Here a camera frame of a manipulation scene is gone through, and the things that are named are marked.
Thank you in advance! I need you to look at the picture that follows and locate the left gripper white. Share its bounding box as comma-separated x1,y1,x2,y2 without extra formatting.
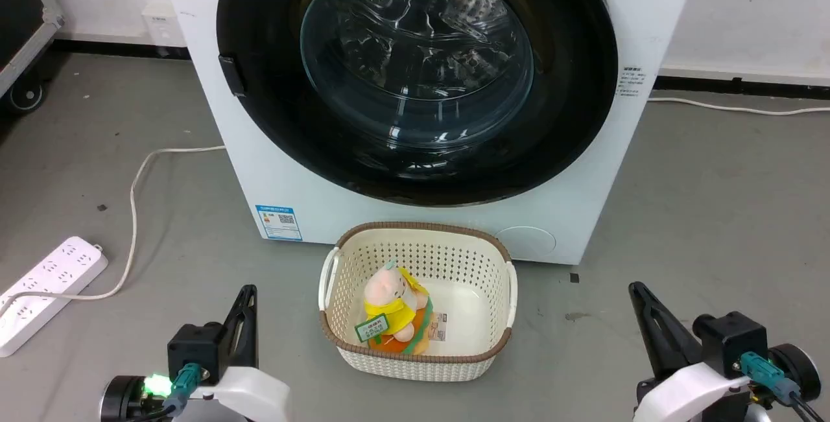
184,285,291,422

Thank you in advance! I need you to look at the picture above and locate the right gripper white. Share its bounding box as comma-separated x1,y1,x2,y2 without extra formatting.
627,281,758,422

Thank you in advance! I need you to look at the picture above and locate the white front-load washing machine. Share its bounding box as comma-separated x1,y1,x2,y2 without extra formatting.
154,0,705,266

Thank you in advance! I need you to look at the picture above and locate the round black glass washer door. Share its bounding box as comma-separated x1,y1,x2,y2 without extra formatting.
216,0,619,207

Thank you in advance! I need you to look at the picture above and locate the blue energy label sticker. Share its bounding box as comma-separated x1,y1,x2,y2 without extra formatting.
255,205,303,242

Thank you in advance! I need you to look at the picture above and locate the green and white hang tag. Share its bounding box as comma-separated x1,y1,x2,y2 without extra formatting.
354,314,390,344

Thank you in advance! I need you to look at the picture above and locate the plush doll in yellow clothes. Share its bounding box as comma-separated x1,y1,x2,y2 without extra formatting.
361,260,434,356

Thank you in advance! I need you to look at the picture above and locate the round white filter cover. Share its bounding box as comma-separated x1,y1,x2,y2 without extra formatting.
495,226,558,261

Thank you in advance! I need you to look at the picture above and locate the cream perforated laundry basket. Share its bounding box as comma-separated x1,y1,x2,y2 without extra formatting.
317,221,519,382

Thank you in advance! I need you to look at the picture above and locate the white power strip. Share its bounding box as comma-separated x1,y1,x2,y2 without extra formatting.
0,236,110,358

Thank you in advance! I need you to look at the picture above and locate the small text sticker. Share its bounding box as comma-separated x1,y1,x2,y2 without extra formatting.
617,66,650,98

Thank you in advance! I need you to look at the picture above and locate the black flight case with wheel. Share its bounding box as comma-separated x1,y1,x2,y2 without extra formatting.
0,0,65,114

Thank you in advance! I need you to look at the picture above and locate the left teal plug black cable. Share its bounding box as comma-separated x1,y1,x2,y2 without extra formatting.
123,362,203,422

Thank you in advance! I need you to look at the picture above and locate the teal plug black cable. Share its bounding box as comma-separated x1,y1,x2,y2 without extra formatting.
123,362,203,422
738,351,830,422

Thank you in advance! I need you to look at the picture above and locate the right teal plug black cable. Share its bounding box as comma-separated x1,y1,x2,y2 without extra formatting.
738,351,830,422

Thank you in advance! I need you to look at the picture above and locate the white power strip cable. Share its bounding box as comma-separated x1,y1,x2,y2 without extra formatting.
0,145,226,314

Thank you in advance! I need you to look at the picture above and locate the white cable along the wall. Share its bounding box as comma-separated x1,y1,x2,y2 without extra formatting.
647,96,830,116

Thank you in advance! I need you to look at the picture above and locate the white wall outlet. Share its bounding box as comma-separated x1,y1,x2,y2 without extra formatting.
141,0,178,48

